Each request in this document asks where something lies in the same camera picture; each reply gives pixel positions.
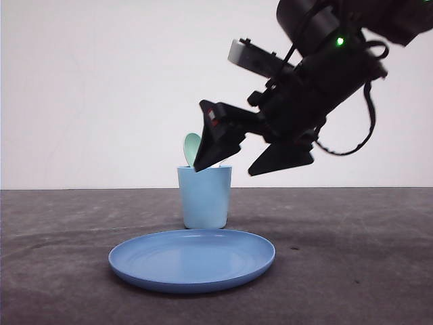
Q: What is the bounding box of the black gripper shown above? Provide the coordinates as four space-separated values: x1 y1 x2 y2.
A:
193 43 388 176

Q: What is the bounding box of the mint green plastic spoon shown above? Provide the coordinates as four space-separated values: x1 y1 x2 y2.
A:
183 133 201 167

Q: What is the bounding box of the light blue plastic cup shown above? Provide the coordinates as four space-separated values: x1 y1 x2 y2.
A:
177 165 232 229

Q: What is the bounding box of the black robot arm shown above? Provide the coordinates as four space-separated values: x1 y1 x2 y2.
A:
193 1 432 175

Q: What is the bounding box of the blue plastic plate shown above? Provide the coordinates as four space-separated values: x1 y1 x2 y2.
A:
108 229 276 294

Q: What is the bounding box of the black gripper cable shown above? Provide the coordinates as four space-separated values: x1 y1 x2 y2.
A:
314 39 390 156

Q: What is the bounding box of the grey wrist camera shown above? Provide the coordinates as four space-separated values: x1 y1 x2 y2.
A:
227 39 294 79

